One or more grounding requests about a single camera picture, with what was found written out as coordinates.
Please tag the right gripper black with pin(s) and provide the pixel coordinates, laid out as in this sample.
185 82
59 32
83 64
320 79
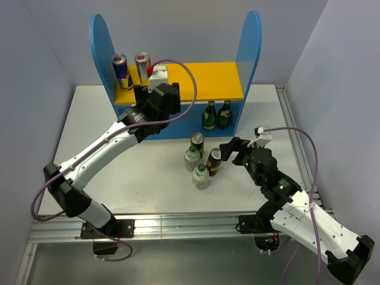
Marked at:
235 144

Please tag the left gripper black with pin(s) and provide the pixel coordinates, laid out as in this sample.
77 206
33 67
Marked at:
141 94

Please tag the clear Chang bottle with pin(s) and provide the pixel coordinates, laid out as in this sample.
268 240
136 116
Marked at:
200 176
192 158

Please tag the silver gold Red Bull can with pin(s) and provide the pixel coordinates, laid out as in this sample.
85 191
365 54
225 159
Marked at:
142 61

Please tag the blue silver Red Bull can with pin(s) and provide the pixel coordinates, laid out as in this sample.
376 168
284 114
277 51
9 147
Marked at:
123 75

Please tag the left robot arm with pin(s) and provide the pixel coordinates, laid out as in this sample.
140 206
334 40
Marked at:
67 181

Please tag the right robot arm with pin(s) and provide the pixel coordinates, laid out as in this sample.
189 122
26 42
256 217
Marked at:
289 210

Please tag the black can near shelf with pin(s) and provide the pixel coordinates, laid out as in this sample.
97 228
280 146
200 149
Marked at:
197 140

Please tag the blue and yellow wooden shelf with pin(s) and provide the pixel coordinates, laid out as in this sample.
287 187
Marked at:
216 81

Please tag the black yellow can right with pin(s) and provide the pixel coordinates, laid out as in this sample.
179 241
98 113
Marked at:
214 161

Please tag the green Perrier bottle red label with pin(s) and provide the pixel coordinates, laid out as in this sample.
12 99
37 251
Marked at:
224 115

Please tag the green bottle yellow label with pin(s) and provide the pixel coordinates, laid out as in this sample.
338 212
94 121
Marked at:
209 116

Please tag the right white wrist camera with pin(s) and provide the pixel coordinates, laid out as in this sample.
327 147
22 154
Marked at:
262 137

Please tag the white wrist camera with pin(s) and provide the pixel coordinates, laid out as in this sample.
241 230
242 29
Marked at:
158 76
262 137

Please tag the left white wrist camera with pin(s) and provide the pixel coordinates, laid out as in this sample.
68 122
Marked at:
158 76

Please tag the aluminium side rail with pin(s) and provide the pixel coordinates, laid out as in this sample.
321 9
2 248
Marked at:
295 139

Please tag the aluminium front rail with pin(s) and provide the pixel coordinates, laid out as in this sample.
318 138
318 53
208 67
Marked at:
165 226

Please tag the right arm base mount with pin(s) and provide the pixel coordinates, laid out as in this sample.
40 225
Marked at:
265 237

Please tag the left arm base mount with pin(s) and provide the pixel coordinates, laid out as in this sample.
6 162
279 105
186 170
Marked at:
107 234

